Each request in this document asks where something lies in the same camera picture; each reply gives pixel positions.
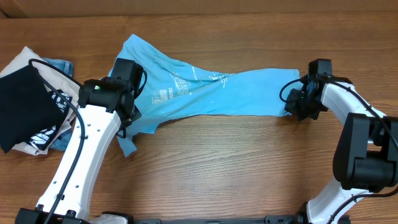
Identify beige folded garment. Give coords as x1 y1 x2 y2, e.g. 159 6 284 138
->
1 47 80 156

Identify blue denim folded jeans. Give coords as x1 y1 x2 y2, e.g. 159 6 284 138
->
43 58 74 78

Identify light blue t-shirt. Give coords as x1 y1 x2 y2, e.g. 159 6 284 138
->
118 35 301 156

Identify black folded garment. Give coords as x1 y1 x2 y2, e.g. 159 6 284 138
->
1 66 63 152

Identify black white printed garment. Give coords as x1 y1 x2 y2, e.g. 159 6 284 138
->
25 91 70 151

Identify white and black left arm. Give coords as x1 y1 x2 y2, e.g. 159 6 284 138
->
15 58 147 224

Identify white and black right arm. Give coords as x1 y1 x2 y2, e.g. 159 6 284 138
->
283 75 397 223

